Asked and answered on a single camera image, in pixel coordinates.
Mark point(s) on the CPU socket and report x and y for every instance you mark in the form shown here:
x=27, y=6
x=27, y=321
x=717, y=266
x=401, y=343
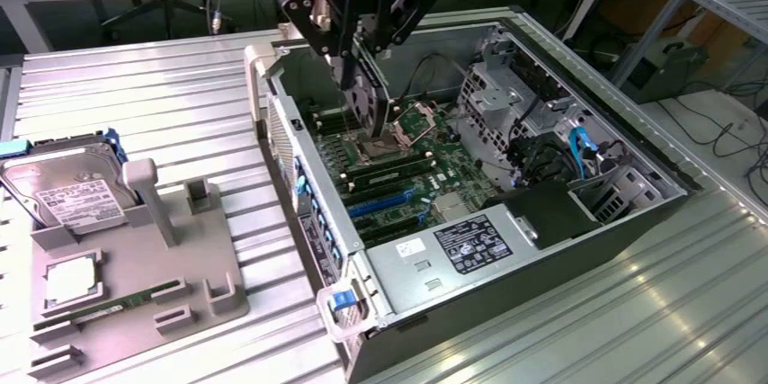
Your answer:
x=379, y=149

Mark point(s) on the green motherboard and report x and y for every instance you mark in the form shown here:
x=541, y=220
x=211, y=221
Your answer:
x=447, y=163

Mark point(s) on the hard disk with blue bracket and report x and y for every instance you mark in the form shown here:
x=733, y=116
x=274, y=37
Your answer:
x=66, y=181

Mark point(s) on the open grey PC case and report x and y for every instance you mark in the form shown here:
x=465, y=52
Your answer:
x=541, y=276

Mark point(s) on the silver chipset heat sink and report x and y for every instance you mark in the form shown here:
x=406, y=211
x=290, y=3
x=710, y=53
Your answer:
x=453, y=206

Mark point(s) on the green loose RAM stick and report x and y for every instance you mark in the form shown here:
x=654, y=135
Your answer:
x=114, y=304

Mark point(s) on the black expansion slot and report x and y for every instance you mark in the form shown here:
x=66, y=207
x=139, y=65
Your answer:
x=393, y=227

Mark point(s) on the metal socket cover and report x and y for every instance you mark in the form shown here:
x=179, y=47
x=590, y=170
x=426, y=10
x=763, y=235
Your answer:
x=421, y=123

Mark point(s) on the black plastic air shroud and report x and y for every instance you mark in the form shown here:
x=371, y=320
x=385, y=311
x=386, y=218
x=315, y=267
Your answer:
x=541, y=213

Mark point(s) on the grey metal frame shelf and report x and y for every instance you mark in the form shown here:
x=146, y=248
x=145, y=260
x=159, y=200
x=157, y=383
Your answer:
x=721, y=2

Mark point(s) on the green installed RAM stick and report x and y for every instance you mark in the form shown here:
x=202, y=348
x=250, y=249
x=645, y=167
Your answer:
x=385, y=175

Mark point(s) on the silver CPU chip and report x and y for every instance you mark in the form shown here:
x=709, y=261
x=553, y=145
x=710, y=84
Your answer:
x=73, y=279

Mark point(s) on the blue expansion slot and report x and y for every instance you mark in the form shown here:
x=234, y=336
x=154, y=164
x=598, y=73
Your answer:
x=381, y=203

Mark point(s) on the metal disk bay cage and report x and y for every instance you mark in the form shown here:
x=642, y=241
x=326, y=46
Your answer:
x=498, y=105

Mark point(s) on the blue case latch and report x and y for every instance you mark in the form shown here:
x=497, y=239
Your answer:
x=341, y=300

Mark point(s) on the silver power supply with label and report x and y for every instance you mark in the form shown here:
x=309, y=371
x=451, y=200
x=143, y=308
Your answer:
x=421, y=276

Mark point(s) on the grey parts rack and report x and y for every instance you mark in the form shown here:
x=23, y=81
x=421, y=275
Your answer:
x=138, y=276

